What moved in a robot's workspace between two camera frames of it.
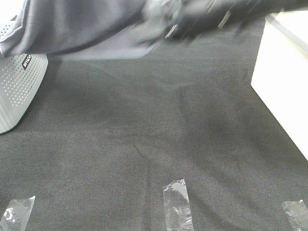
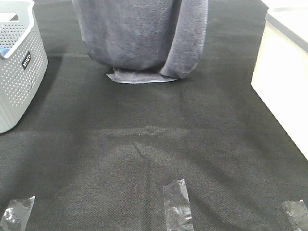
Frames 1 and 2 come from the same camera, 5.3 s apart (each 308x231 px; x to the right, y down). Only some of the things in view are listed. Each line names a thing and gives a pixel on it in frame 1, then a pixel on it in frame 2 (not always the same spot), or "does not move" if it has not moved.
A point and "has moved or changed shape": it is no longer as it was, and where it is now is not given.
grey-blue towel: (127, 29) has moved or changed shape
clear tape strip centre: (177, 208) does not move
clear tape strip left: (16, 214) does not move
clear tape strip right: (297, 212) does not move
